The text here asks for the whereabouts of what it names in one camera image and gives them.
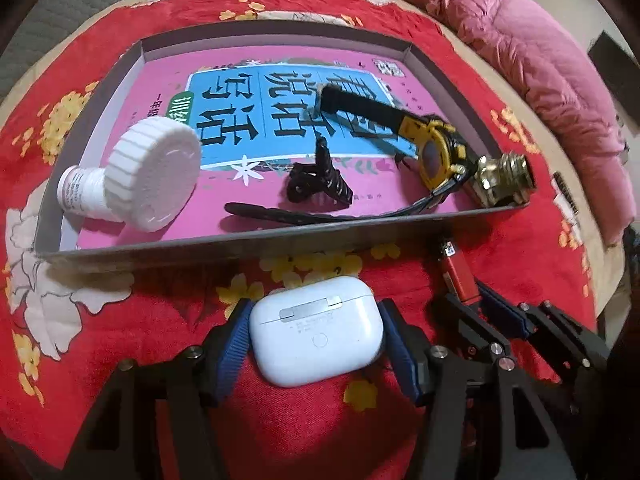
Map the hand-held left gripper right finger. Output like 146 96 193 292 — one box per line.
377 299 576 480

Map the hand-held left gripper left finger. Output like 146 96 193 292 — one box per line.
65 297 253 480

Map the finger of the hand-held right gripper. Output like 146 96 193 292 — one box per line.
431 291 503 360
474 281 557 342

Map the red lighter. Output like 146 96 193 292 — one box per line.
436 241 481 305

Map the white earbuds case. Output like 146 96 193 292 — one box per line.
248 275 386 388

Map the shallow grey cardboard box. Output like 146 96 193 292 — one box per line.
32 19 532 273

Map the brass pipe fitting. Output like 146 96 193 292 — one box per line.
472 152 537 207

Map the yellow and black wristwatch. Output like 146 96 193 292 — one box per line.
224 85 475 227

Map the black hair claw clip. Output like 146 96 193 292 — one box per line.
286 141 353 207

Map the large white ribbed cap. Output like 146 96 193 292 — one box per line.
104 117 203 233

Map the white pill bottle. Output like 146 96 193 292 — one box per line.
56 165 113 220

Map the red floral blanket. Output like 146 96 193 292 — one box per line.
0 0 616 480

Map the pink quilted duvet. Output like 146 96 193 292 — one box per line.
396 0 631 246

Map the black television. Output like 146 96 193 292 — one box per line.
587 30 640 81

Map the pink and blue book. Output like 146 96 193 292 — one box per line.
75 50 481 251

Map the grey quilted headboard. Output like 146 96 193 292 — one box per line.
0 0 201 96

